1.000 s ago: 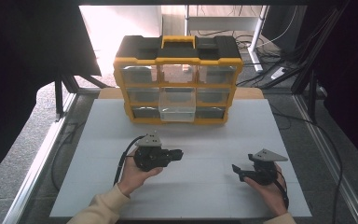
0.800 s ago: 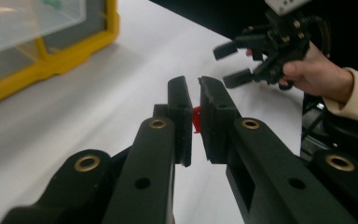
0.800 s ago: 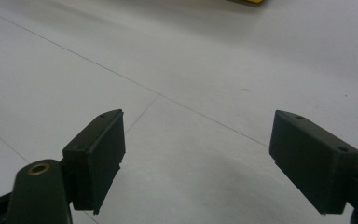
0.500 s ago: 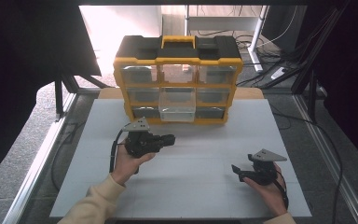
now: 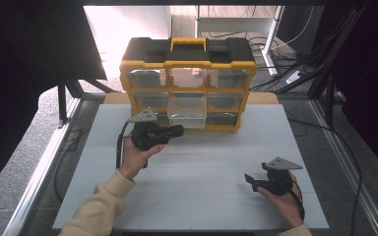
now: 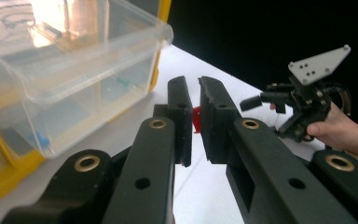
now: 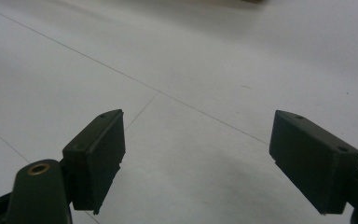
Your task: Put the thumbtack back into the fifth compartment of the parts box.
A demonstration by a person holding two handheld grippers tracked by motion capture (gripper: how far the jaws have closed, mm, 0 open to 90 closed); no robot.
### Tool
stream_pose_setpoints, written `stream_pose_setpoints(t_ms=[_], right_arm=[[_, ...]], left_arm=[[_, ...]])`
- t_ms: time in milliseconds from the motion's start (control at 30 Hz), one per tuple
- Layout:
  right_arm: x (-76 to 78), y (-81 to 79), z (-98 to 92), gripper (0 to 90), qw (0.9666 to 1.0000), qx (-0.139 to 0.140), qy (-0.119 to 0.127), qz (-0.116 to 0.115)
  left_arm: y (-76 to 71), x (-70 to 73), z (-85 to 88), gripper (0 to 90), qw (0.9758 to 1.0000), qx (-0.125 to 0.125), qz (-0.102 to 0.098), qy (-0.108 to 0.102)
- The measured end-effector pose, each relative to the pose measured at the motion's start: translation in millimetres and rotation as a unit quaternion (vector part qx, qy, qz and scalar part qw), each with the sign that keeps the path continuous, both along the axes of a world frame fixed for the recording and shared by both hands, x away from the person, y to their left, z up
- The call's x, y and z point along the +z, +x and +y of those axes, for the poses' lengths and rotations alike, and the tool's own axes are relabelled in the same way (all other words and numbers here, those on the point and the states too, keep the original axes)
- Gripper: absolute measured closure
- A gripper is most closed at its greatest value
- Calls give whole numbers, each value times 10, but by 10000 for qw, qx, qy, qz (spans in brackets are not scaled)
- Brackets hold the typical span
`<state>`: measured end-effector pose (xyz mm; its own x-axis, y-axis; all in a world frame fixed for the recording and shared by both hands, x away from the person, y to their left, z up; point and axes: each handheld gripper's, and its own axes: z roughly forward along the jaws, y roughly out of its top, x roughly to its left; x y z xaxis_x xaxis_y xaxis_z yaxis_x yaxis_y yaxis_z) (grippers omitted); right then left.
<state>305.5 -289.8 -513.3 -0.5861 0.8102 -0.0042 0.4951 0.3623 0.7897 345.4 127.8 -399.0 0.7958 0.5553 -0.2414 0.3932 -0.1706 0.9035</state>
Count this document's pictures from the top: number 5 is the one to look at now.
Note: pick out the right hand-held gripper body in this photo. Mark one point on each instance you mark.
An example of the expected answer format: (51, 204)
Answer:
(279, 178)

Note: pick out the black metal stand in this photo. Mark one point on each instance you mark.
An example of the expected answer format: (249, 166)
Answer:
(65, 95)
(329, 65)

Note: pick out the yellow black drawer organizer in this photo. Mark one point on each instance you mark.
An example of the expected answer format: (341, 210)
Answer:
(190, 52)

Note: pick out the clear plastic drawer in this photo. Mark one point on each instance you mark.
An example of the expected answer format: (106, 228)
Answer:
(187, 108)

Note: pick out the aluminium rail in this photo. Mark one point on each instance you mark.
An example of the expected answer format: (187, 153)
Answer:
(344, 164)
(42, 170)

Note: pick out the white desk frame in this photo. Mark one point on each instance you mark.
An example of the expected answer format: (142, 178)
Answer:
(236, 24)

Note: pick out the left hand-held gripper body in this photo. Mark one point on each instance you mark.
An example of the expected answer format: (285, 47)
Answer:
(147, 134)

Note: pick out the white table mat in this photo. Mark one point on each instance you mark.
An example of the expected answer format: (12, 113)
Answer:
(203, 170)

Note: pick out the black curtain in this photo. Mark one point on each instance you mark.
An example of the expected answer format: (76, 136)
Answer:
(29, 49)
(370, 82)

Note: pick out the person's left hand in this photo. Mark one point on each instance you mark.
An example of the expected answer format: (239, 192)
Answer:
(134, 160)

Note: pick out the person's right hand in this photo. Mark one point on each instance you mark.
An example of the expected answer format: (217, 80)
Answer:
(287, 205)

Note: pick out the white power strip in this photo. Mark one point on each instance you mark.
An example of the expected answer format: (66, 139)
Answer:
(293, 77)

